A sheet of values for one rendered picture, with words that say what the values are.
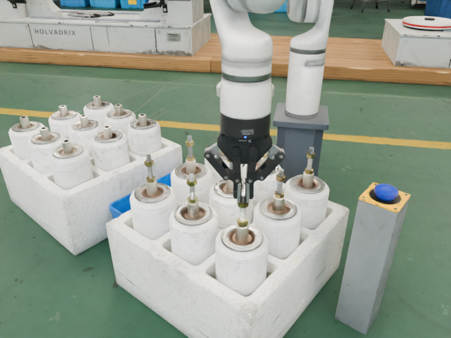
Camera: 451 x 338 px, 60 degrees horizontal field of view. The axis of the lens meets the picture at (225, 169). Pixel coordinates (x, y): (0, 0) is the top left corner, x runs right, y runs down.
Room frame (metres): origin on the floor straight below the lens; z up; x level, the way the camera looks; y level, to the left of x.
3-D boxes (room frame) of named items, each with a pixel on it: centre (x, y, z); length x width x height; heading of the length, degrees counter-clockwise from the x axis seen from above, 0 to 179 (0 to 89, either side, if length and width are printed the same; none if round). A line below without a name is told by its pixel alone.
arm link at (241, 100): (0.57, -0.03, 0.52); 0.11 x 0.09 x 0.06; 178
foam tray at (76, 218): (1.05, 0.41, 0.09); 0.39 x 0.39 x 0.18; 48
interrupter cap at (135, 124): (1.06, 0.24, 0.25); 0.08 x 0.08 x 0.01
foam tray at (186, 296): (0.71, -0.01, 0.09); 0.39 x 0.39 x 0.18; 51
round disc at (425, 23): (2.56, -1.25, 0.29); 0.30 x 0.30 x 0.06
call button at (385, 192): (0.59, -0.28, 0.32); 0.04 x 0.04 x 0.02
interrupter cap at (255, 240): (0.55, -0.03, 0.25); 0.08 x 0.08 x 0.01
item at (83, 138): (1.05, 0.41, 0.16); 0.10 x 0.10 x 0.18
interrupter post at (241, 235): (0.55, -0.03, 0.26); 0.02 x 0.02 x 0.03
